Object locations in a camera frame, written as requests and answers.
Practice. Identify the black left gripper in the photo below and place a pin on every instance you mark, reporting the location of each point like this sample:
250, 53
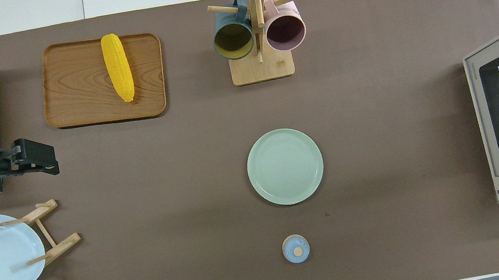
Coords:
4, 160

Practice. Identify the pink mug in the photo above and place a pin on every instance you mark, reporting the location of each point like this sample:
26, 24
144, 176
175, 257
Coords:
286, 32

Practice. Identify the brown table mat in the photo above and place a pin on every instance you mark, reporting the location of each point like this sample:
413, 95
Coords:
377, 113

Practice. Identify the wooden mug tree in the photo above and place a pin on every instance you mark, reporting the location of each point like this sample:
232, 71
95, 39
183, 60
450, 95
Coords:
263, 69

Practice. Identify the brown wooden tray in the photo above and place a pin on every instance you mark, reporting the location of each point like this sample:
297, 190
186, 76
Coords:
79, 92

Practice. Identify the pale green plate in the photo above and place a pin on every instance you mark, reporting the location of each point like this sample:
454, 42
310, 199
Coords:
285, 167

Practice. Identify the dark blue mug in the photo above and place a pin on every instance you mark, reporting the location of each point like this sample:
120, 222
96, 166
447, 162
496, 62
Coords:
233, 41

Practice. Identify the small blue jar cork lid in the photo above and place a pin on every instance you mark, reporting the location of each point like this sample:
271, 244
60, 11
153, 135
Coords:
295, 249

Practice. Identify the wooden plate rack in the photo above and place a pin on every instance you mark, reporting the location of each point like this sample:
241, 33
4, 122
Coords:
62, 245

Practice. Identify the yellow corn cob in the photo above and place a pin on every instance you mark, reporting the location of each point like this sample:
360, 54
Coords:
118, 68

